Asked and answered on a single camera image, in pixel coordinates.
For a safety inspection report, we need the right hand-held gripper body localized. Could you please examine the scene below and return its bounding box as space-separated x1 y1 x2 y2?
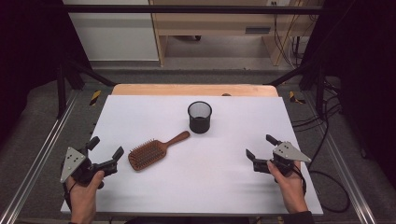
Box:
252 141 312 177

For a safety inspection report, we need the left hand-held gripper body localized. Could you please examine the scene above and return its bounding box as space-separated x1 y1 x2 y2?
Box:
60 146 120 188

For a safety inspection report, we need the wooden hairbrush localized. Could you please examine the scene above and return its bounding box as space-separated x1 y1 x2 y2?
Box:
127 130 191 173

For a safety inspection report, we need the black mesh cup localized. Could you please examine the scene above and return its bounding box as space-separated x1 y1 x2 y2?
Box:
187 100 213 134

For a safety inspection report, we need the person's left hand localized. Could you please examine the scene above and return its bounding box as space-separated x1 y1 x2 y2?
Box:
64 170 106 220

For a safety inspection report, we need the person's right hand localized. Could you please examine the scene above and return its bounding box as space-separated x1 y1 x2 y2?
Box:
266 160 310 215

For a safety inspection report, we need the yellow black tape marker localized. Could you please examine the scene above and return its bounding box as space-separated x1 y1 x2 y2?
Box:
288 91 306 105
89 90 103 106

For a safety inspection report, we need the wooden table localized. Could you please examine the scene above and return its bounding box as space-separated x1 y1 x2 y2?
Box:
110 83 279 98

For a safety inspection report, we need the white cabinet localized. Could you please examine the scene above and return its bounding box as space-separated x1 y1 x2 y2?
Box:
63 0 161 62

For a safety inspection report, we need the light wooden desk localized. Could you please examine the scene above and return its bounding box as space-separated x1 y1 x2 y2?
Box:
148 0 325 67

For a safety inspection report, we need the aluminium rail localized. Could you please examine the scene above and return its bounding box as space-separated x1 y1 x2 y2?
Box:
0 89 80 224
305 92 378 224

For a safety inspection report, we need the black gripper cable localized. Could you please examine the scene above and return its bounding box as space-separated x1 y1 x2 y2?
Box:
63 181 78 213
291 163 308 198

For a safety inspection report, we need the black floor cable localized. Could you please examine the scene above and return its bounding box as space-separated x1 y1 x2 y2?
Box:
291 77 352 215

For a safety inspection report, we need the black metal frame post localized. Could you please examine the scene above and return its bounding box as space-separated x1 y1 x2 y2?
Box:
315 64 327 117
56 60 68 119

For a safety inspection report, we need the black metal frame strut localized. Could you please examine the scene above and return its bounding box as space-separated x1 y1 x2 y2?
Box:
65 58 117 88
268 63 316 87

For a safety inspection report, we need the bundle of desk cables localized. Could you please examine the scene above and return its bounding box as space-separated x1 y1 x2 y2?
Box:
272 1 312 69

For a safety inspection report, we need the black metal frame bar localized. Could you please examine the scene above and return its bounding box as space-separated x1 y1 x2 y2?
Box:
64 4 325 15

